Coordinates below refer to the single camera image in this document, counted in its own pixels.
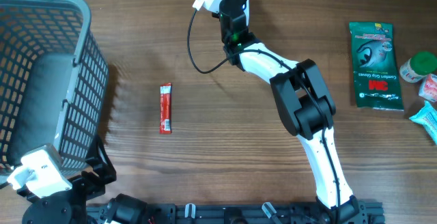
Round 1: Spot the green 3M gloves bag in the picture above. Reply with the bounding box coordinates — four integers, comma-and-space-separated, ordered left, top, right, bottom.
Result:
349, 22, 404, 111

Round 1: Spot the green lid jar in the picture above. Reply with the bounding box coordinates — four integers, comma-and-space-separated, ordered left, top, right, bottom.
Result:
399, 51, 436, 83

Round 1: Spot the grey plastic shopping basket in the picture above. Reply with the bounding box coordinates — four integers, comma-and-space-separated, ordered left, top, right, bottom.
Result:
1, 0, 109, 180

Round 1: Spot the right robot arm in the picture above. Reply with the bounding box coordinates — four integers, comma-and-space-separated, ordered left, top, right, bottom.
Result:
216, 0, 359, 223

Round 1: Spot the light green wet wipes pack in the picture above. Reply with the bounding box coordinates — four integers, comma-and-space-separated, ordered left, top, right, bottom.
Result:
409, 101, 437, 143

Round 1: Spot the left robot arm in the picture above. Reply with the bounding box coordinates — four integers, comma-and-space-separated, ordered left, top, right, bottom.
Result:
22, 135, 149, 224

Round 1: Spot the small red packet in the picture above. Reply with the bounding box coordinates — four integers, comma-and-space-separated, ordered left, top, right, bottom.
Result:
160, 83, 172, 134

